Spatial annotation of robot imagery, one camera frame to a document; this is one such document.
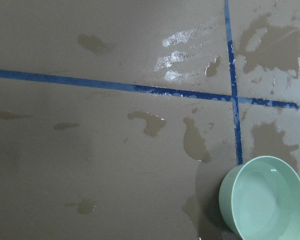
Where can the mint green bowl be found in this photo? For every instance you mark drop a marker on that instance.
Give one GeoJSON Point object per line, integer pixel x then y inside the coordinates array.
{"type": "Point", "coordinates": [261, 200]}

